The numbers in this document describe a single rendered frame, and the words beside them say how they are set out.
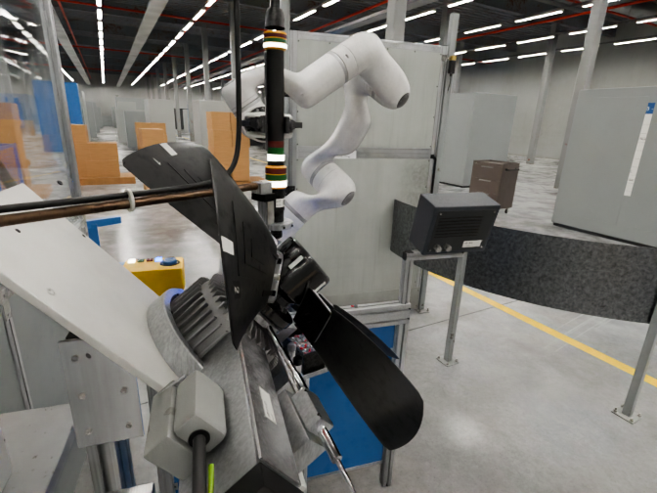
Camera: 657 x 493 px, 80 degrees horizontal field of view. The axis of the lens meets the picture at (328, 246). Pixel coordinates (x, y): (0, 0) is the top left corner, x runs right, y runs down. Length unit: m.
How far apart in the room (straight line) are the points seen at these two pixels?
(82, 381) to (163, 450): 0.28
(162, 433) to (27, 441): 0.55
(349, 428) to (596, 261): 1.50
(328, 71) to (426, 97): 1.96
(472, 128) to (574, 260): 8.23
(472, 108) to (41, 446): 10.08
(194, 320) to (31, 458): 0.43
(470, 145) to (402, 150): 7.57
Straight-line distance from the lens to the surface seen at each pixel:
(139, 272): 1.20
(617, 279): 2.47
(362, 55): 1.14
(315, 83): 1.06
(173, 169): 0.79
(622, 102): 6.89
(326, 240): 2.83
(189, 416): 0.50
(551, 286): 2.44
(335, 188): 1.39
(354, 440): 1.75
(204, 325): 0.70
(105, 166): 9.97
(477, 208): 1.42
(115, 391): 0.76
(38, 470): 0.97
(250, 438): 0.49
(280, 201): 0.81
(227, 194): 0.49
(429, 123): 3.02
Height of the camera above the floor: 1.48
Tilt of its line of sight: 18 degrees down
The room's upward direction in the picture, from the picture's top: 2 degrees clockwise
